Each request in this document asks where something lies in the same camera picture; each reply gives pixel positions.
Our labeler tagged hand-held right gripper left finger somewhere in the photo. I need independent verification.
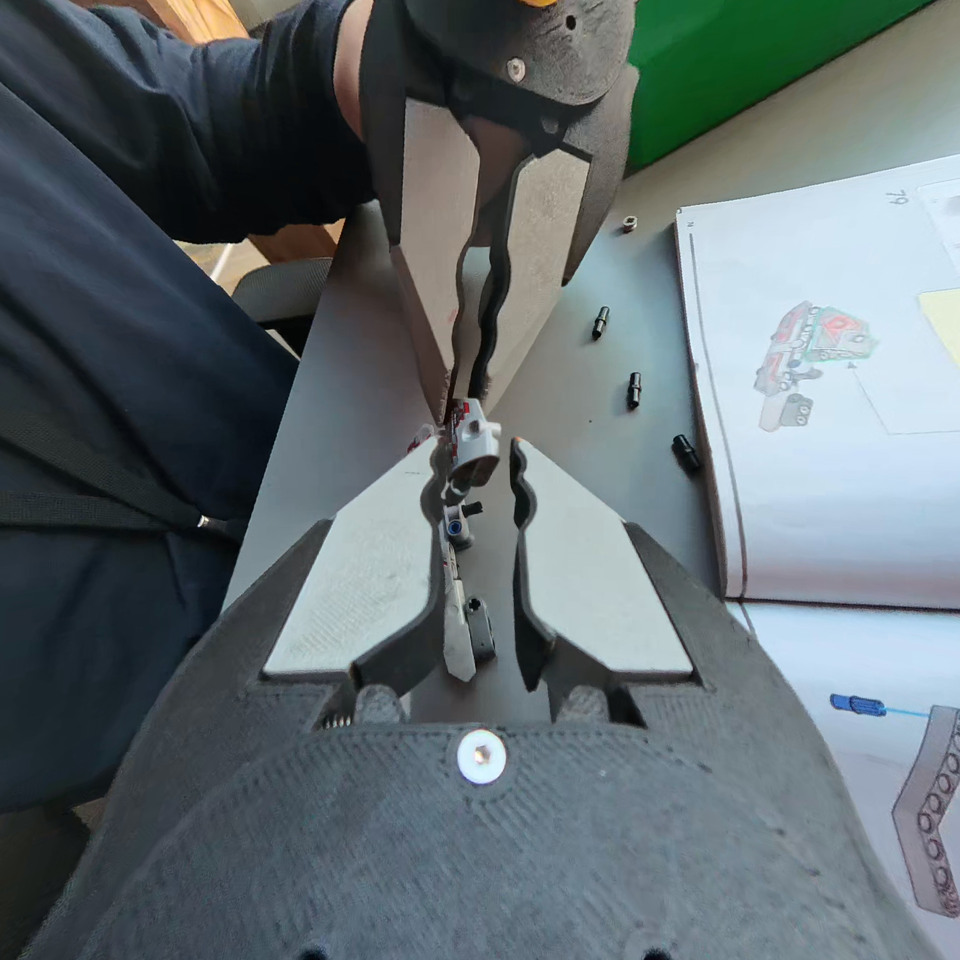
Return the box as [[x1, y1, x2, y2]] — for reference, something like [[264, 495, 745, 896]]
[[261, 437, 447, 725]]

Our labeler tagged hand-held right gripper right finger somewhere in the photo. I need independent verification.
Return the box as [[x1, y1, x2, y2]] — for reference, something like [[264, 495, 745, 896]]
[[510, 437, 696, 723]]

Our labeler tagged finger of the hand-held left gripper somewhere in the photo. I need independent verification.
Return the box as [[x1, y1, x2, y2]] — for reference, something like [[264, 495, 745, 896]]
[[466, 150, 594, 399], [388, 97, 485, 425]]

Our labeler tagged grey lego assembly red print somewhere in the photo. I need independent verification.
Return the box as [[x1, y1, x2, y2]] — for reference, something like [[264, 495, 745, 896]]
[[407, 397, 502, 684]]

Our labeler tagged person's left forearm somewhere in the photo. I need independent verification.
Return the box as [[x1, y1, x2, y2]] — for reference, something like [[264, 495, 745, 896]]
[[75, 0, 376, 245]]

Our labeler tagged lego instruction booklet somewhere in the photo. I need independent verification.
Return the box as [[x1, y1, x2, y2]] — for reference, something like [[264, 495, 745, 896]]
[[672, 153, 960, 946]]

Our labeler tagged grey office chair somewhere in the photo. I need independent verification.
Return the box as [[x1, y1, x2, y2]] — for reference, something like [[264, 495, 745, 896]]
[[231, 257, 335, 361]]

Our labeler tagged green box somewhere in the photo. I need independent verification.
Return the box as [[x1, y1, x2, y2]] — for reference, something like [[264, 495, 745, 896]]
[[626, 0, 939, 170]]

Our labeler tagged person's dark clothing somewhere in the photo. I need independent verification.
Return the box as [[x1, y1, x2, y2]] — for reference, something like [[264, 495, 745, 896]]
[[0, 0, 301, 815]]

